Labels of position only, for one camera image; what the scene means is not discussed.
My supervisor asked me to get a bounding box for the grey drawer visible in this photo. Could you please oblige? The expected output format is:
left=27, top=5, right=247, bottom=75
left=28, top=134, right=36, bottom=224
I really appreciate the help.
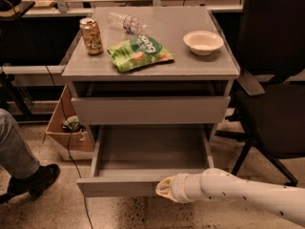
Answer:
left=77, top=124, right=214, bottom=198
left=70, top=80, right=230, bottom=125

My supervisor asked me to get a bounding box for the black office chair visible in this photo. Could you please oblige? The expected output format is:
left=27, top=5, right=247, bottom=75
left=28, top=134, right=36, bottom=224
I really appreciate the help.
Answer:
left=216, top=0, right=305, bottom=186

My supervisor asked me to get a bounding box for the grey drawer cabinet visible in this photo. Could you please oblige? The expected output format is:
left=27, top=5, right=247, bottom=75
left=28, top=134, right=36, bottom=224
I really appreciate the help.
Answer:
left=62, top=7, right=240, bottom=140

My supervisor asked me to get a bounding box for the black cable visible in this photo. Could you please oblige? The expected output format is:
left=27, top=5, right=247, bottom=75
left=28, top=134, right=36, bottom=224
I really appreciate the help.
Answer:
left=3, top=0, right=94, bottom=229

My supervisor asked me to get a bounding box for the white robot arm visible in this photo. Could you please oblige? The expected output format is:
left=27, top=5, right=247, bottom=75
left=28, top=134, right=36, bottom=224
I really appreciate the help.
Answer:
left=155, top=168, right=305, bottom=226

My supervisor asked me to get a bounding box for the black shoe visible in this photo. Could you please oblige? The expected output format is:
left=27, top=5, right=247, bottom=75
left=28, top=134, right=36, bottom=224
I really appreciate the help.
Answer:
left=0, top=164, right=60, bottom=204

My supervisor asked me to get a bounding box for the cardboard box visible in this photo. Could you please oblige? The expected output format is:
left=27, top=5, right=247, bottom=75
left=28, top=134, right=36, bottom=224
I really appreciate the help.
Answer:
left=46, top=85, right=94, bottom=160

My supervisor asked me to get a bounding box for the gold soda can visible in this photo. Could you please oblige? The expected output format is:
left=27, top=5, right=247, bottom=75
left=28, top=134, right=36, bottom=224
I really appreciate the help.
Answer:
left=79, top=17, right=103, bottom=55

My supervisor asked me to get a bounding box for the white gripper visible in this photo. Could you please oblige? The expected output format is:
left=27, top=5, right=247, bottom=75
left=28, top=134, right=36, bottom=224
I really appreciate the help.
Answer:
left=155, top=174, right=204, bottom=203

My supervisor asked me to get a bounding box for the green item in box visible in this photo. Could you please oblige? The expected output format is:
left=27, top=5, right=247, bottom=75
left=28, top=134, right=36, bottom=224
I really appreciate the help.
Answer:
left=62, top=115, right=85, bottom=133

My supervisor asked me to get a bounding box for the grey top drawer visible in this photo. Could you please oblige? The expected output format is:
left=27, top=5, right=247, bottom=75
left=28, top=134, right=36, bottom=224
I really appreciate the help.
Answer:
left=70, top=80, right=230, bottom=125

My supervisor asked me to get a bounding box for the clear plastic water bottle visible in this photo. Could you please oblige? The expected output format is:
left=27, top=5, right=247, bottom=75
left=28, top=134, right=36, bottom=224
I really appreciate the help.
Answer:
left=107, top=11, right=147, bottom=34

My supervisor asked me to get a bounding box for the person leg in jeans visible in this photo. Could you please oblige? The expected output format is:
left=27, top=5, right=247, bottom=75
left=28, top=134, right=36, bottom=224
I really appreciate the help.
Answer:
left=0, top=109, right=40, bottom=179

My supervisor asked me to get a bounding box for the white paper bowl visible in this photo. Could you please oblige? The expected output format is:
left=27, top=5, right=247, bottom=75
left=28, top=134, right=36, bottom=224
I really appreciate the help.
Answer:
left=183, top=31, right=224, bottom=56

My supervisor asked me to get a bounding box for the green chip bag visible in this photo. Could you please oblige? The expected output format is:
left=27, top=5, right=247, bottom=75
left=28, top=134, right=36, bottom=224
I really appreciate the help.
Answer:
left=108, top=35, right=174, bottom=73

